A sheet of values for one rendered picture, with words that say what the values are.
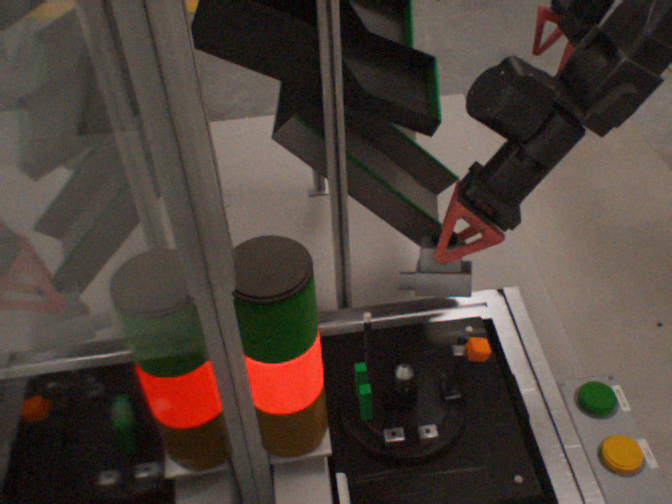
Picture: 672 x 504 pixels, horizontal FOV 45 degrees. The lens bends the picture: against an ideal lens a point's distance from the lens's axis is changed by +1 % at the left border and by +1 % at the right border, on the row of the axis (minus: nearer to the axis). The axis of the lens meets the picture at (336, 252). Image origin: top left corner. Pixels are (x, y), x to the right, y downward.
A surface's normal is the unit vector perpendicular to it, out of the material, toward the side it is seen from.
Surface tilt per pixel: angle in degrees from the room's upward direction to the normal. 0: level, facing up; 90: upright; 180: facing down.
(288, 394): 90
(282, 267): 0
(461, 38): 0
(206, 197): 90
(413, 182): 45
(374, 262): 0
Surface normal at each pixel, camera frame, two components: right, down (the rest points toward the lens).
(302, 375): 0.58, 0.55
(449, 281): -0.18, 0.36
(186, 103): 0.13, 0.69
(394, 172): 0.67, -0.50
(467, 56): -0.04, -0.70
